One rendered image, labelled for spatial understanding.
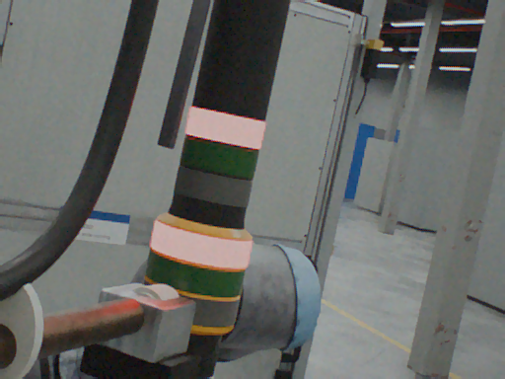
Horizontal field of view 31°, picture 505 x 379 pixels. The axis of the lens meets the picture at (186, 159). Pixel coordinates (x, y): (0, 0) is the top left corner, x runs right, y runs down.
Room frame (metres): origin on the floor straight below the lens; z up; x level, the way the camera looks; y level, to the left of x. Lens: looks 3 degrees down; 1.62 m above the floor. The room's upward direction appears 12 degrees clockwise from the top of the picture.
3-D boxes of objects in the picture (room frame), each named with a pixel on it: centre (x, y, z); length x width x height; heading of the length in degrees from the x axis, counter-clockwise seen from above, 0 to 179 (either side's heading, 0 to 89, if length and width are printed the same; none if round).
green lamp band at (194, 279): (0.40, -0.01, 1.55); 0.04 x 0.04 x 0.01
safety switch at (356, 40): (2.68, -0.45, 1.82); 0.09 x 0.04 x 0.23; 120
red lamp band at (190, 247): (0.40, -0.01, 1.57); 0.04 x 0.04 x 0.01
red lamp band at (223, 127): (0.40, -0.01, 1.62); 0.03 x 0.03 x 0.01
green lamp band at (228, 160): (0.40, -0.01, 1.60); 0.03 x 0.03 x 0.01
